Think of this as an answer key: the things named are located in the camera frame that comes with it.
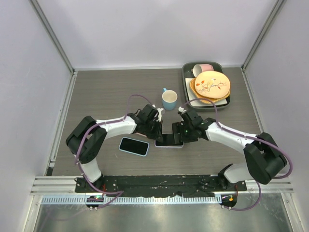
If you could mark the woven yellow plate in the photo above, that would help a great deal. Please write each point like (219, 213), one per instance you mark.
(192, 87)

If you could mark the purple phone case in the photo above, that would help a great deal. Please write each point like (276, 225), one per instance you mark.
(167, 144)

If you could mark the white cable duct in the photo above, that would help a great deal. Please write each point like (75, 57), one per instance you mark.
(89, 199)

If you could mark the pink cup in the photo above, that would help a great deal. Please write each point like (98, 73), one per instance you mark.
(200, 68)

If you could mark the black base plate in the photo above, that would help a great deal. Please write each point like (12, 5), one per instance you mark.
(162, 186)

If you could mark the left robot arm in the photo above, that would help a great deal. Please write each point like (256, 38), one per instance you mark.
(87, 138)

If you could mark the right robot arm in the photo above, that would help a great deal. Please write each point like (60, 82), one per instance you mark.
(263, 160)

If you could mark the black phone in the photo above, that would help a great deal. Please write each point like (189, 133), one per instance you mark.
(134, 146)
(168, 138)

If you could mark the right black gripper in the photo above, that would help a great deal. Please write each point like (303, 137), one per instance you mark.
(176, 129)

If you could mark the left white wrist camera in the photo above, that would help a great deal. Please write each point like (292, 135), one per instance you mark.
(160, 112)

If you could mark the blue mug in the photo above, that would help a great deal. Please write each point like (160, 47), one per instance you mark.
(169, 99)

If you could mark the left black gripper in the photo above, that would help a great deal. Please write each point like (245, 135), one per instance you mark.
(158, 135)

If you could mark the light blue phone case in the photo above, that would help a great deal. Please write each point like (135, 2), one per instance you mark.
(120, 148)

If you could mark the orange bird plate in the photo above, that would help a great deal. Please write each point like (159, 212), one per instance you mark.
(212, 84)

